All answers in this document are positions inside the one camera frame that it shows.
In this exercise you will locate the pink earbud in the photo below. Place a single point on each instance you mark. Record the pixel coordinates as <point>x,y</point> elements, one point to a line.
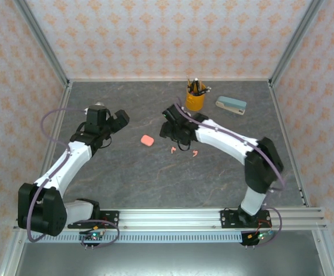
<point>195,153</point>
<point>173,149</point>

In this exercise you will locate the pink earbud charging case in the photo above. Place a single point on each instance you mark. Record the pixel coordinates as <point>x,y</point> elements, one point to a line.
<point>147,140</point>

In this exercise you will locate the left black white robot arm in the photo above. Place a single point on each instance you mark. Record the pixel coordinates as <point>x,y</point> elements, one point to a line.
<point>66,164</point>

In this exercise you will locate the yellow pencil cup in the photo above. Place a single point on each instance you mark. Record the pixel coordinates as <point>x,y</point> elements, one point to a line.
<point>195,102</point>

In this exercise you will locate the black pen white tip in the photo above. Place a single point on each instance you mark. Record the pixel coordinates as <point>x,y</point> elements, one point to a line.
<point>205,90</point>

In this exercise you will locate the yellow pencil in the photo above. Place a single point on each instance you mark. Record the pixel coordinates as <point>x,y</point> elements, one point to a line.
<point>188,83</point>

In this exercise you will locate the black marker white cap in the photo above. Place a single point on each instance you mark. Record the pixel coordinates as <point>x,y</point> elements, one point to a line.
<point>197,84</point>

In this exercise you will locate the teal and cream stapler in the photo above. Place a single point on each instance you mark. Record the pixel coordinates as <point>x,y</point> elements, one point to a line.
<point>231,105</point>

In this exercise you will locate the small circuit board green light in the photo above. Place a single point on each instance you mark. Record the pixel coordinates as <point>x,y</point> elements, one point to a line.
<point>260,236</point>
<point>94,236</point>

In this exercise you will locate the grey metal panel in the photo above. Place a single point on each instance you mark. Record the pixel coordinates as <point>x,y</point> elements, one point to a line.
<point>169,258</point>

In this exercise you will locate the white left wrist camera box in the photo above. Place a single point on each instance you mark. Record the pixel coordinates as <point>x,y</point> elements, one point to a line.
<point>99,104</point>

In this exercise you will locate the aluminium table edge rail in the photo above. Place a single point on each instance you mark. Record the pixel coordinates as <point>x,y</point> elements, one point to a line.
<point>65,95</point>
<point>274,96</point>
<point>126,79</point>

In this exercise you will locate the wide aluminium mounting rail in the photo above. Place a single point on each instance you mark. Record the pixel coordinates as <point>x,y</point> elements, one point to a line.
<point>169,218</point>

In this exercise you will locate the aluminium frame post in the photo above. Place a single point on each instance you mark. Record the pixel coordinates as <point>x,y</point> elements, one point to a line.
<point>41,40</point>
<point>294,40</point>

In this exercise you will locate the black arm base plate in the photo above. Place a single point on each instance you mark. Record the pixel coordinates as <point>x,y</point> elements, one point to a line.
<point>227,220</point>
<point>110,220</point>

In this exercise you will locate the aluminium frame leg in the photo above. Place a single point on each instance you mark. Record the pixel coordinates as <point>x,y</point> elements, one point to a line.
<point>324,258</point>
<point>8,267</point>

